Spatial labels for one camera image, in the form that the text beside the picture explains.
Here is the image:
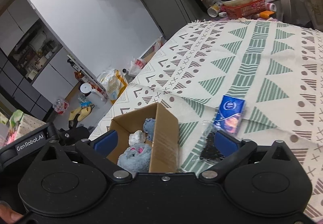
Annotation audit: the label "white soft squishy toy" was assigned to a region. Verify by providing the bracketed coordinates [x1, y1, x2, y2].
[129, 130, 147, 146]

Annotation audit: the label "red plastic basket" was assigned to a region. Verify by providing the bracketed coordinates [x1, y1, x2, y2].
[222, 0, 267, 19]

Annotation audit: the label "red and white container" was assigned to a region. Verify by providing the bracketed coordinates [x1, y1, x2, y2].
[52, 98, 69, 114]

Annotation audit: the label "small table with dotted cloth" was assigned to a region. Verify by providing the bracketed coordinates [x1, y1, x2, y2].
[0, 110, 49, 145]

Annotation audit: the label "blue tissue packet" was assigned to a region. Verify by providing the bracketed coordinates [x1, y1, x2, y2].
[213, 95, 246, 135]

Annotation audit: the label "brown cardboard box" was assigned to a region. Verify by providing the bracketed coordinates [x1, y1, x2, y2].
[106, 102, 181, 173]

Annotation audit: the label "yellow slippers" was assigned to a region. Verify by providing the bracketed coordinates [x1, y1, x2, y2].
[69, 106, 92, 121]

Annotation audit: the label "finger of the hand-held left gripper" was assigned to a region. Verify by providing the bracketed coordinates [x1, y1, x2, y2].
[49, 123, 89, 147]

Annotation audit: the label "white bag with red print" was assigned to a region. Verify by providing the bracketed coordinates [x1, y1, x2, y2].
[128, 57, 147, 76]

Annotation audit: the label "blue-grey small plush toy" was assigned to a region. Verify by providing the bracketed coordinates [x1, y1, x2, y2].
[143, 118, 156, 141]

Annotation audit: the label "person's left hand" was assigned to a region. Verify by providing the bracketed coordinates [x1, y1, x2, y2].
[0, 200, 24, 224]

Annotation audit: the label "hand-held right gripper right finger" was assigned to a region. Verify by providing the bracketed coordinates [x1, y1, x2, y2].
[199, 130, 293, 182]

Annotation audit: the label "clear bag of dark items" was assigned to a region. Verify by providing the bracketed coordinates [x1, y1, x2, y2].
[193, 119, 228, 164]

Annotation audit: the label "grey fluffy plush pouch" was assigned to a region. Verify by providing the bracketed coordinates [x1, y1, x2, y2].
[117, 145, 153, 172]

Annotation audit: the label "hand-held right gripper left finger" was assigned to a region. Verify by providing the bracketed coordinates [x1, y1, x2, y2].
[38, 130, 133, 182]

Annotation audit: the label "yellow and white rice bag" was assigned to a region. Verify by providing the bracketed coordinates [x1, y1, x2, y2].
[97, 68, 128, 104]

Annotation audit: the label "kitchen cabinet unit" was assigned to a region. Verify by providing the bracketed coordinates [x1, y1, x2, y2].
[0, 0, 82, 125]

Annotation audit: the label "printed cloth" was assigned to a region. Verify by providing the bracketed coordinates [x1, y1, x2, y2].
[290, 0, 323, 31]

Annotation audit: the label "cream patterned fringed blanket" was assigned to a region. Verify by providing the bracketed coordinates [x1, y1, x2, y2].
[88, 20, 323, 222]

